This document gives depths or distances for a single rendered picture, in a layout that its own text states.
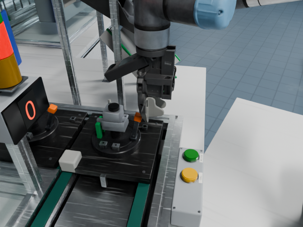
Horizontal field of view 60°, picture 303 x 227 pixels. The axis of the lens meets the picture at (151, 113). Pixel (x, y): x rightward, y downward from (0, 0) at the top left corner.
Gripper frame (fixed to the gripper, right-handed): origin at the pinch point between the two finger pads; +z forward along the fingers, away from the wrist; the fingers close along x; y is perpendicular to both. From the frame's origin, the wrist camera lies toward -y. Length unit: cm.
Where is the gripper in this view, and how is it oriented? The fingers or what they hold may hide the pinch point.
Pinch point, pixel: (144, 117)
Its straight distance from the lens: 69.1
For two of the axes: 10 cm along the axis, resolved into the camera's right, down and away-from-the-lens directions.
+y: 9.8, 1.0, -1.4
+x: 1.8, -5.8, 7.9
